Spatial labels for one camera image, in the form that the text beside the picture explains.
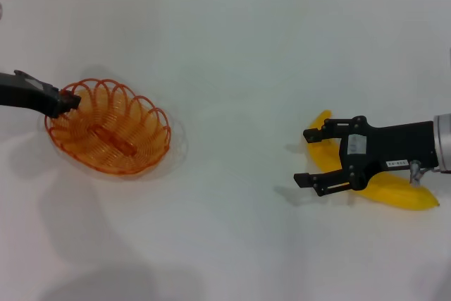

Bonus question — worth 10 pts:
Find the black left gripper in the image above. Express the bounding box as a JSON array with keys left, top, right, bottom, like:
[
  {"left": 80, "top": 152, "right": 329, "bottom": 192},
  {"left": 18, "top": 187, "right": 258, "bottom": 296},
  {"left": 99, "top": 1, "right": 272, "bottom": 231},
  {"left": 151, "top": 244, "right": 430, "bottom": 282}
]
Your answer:
[{"left": 0, "top": 70, "right": 81, "bottom": 119}]

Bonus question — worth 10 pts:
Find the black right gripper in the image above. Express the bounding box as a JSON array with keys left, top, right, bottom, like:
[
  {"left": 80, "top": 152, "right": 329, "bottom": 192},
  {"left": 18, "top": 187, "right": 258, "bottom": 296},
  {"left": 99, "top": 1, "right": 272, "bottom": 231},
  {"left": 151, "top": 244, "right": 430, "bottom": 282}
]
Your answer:
[{"left": 293, "top": 116, "right": 440, "bottom": 198}]

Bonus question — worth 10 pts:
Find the yellow banana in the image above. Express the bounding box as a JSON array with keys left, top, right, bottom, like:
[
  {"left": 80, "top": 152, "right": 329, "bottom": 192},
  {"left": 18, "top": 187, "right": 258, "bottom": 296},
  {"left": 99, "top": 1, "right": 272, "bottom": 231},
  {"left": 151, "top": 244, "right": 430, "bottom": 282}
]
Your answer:
[{"left": 304, "top": 109, "right": 440, "bottom": 212}]

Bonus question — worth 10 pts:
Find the orange woven plastic basket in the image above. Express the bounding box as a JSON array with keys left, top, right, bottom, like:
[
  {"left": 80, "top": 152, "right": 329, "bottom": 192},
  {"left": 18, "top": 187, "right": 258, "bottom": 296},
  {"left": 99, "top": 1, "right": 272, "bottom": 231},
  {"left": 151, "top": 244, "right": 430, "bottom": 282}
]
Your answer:
[{"left": 44, "top": 78, "right": 173, "bottom": 177}]

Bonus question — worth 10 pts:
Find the right gripper silver connector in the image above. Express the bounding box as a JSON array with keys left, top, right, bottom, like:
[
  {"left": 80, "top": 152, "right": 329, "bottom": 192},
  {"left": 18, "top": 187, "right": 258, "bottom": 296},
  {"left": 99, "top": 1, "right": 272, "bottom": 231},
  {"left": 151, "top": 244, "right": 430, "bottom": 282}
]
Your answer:
[{"left": 408, "top": 159, "right": 422, "bottom": 185}]

